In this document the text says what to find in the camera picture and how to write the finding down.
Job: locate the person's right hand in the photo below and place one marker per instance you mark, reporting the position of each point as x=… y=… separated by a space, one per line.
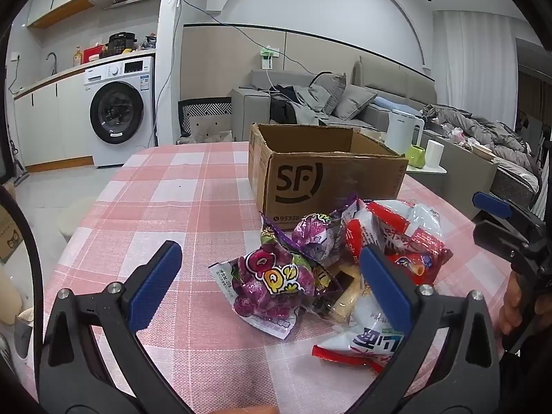
x=511 y=306

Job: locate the white coffee table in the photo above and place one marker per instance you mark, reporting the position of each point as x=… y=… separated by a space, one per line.
x=431 y=171

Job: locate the beige cloth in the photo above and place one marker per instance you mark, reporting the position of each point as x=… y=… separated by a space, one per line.
x=207 y=136

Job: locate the clear bread packet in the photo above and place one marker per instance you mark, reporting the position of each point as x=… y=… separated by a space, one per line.
x=345 y=299

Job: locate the purple grape candy packet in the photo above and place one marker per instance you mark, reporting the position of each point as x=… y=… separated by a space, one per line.
x=267 y=284
x=315 y=237

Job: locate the white electric kettle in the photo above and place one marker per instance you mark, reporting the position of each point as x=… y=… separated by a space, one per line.
x=401 y=131

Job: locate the dark clothes pile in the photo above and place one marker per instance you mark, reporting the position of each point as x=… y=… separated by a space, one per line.
x=289 y=105

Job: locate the grey duvet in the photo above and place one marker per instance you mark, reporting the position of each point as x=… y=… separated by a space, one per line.
x=487 y=138

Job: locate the person's left hand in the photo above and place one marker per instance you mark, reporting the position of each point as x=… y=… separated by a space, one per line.
x=258 y=410

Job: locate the white wall power strip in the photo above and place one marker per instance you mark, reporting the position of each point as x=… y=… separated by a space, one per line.
x=267 y=58

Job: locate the red box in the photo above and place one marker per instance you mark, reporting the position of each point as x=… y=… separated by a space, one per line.
x=92 y=54

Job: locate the pink checked tablecloth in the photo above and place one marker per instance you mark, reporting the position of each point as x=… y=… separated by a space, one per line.
x=172 y=181

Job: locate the white curtain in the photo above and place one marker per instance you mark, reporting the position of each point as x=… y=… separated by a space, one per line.
x=474 y=64

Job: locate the red chip packet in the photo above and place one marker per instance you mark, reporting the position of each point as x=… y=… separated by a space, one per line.
x=416 y=265

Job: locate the grey cushion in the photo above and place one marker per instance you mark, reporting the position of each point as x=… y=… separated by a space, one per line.
x=353 y=101
x=330 y=90

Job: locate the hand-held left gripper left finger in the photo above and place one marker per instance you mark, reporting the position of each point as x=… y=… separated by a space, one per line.
x=157 y=282

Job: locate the brown cardboard carton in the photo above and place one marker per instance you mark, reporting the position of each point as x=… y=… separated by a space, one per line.
x=8 y=233

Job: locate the white kitchen base cabinet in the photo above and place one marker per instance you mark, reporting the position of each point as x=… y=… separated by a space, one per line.
x=56 y=125

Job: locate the red white snack packet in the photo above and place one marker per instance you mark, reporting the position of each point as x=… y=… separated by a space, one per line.
x=388 y=224

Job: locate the yellow bottle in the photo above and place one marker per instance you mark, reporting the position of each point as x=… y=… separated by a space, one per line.
x=77 y=58

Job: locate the white noodle snack packet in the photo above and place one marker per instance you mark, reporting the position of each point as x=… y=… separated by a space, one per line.
x=366 y=338

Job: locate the white cup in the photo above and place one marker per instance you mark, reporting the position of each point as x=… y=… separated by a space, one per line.
x=434 y=154

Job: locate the brown cardboard box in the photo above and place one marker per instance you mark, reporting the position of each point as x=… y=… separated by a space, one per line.
x=327 y=181

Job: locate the green cup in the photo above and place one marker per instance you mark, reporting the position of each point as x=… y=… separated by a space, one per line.
x=415 y=157

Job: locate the white washing machine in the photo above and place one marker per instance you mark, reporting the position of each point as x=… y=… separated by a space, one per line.
x=120 y=108

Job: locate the upright vacuum cleaner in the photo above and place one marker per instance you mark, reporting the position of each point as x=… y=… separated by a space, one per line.
x=19 y=164

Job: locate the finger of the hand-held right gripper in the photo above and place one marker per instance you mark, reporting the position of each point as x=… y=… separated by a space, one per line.
x=491 y=205
x=498 y=239

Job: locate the black pressure cooker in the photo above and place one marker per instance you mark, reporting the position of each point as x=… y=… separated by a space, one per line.
x=122 y=44

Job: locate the kitchen faucet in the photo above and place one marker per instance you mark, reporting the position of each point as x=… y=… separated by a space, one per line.
x=54 y=58

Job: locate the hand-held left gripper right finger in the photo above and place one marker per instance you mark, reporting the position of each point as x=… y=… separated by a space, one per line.
x=386 y=289

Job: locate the dark cabinet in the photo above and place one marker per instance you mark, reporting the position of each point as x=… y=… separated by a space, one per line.
x=534 y=82

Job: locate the white wall cabinet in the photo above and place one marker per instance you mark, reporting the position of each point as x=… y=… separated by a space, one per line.
x=56 y=0

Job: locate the grey sofa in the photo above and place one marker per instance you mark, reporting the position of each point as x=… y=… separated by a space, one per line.
x=254 y=103

